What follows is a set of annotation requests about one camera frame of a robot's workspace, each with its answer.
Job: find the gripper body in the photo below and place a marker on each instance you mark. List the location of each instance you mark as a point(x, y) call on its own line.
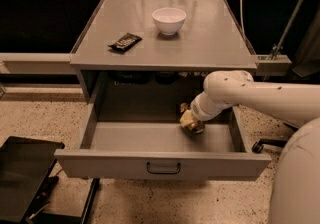
point(201, 110)

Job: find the white ceramic bowl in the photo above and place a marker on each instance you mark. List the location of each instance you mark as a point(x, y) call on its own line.
point(169, 20)

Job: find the grey metal cabinet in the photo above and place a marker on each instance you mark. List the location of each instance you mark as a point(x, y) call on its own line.
point(208, 41)

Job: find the black drawer handle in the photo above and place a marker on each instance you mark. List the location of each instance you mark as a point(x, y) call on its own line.
point(159, 169)

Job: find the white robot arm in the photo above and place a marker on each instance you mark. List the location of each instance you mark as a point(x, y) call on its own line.
point(295, 196)

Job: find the black office chair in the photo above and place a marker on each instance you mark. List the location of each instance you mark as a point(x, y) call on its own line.
point(277, 136)

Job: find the grey open top drawer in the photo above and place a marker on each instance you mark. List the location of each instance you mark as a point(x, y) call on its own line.
point(120, 150)

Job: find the black snack bar wrapper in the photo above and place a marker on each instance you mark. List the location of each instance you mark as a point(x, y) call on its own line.
point(125, 42)

